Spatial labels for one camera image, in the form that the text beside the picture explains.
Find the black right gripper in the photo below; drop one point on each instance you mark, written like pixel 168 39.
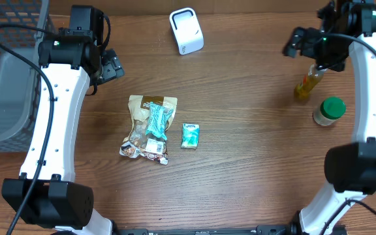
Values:
pixel 307 38

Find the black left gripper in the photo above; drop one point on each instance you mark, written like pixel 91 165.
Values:
pixel 112 66

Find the yellow liquid bottle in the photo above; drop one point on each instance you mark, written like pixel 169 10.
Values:
pixel 310 80

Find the green lid jar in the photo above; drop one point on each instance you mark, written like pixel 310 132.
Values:
pixel 329 111

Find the teal snack bar wrapper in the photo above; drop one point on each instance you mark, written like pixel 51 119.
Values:
pixel 158 119

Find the teal kleenex tissue pack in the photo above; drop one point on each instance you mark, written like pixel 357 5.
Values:
pixel 190 136

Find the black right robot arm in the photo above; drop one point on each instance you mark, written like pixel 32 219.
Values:
pixel 347 31

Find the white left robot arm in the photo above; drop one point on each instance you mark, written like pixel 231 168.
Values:
pixel 73 63

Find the white barcode scanner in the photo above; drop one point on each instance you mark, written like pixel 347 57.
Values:
pixel 186 30

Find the dark grey mesh basket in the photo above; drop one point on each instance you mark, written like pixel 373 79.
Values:
pixel 19 83

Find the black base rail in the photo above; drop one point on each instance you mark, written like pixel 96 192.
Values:
pixel 201 231

